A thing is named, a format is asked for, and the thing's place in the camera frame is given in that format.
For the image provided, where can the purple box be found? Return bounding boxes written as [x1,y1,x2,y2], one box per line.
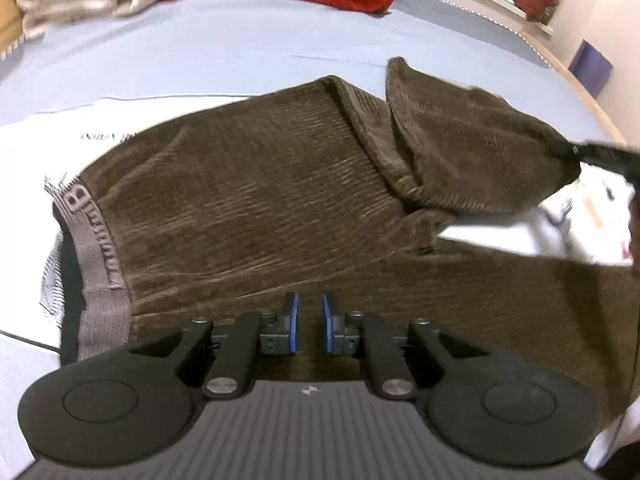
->
[568,40,613,99]

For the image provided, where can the brown corduroy pants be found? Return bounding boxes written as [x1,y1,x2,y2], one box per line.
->
[53,58,639,422]

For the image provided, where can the light blue bed sheet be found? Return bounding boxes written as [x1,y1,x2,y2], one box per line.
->
[0,0,616,146]

